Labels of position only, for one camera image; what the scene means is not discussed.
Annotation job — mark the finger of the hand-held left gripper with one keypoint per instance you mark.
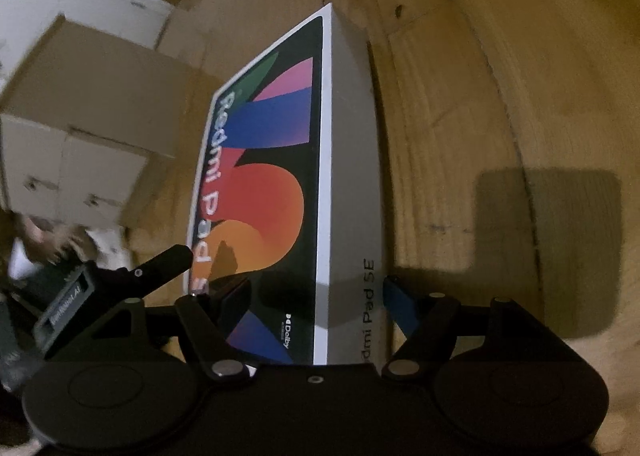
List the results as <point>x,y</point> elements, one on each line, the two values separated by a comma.
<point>160,268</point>

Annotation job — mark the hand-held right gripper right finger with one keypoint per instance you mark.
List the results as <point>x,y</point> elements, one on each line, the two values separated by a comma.
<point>400,303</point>

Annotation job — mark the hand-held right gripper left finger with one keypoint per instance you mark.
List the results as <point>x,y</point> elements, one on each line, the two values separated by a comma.
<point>232,308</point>

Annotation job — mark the colourful tablet box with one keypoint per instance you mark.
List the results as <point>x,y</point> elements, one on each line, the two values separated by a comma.
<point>280,186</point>

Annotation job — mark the person's left hand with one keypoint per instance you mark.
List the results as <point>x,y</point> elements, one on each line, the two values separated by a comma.
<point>47,238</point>

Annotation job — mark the white cabinet with drawers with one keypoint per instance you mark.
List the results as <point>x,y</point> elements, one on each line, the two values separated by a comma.
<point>90,136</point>

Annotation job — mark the flat cardboard sheet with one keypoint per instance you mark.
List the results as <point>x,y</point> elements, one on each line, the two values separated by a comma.
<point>210,21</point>

